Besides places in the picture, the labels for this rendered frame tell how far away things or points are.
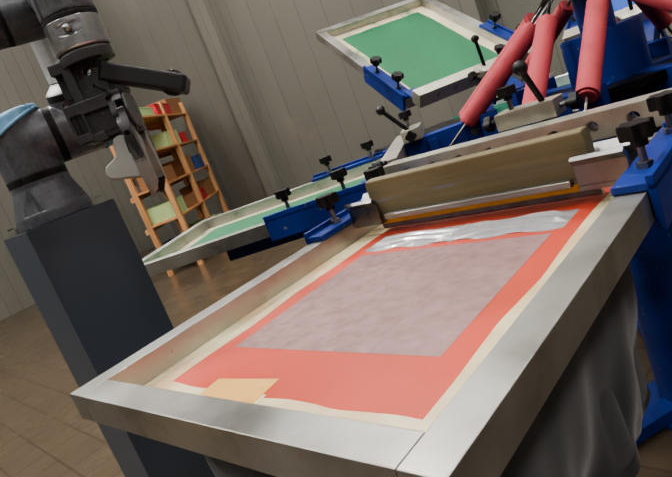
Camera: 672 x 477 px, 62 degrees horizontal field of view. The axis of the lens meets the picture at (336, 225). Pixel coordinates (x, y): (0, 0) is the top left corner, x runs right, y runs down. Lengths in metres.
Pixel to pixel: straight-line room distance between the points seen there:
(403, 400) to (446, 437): 0.13
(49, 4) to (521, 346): 0.70
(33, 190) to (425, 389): 0.93
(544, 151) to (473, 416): 0.54
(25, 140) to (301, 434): 0.94
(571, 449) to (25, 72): 10.80
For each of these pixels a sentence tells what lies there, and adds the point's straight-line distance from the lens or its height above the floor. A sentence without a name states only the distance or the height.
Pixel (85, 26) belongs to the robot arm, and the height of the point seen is 1.42.
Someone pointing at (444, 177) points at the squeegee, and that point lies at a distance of 0.96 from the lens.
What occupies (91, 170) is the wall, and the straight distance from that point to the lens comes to 10.99.
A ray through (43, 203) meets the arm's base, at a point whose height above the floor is 1.24.
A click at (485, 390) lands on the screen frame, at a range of 0.42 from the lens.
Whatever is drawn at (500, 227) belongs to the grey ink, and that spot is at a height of 0.96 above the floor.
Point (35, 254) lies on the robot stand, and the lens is 1.21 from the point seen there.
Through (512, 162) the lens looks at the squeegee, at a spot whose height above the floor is 1.04.
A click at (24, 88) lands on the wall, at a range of 11.03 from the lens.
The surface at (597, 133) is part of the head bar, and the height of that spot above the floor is 1.00.
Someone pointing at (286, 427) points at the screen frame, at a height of 0.99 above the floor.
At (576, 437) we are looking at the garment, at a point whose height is 0.79.
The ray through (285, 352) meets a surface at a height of 0.96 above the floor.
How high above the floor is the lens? 1.21
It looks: 11 degrees down
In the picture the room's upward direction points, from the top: 21 degrees counter-clockwise
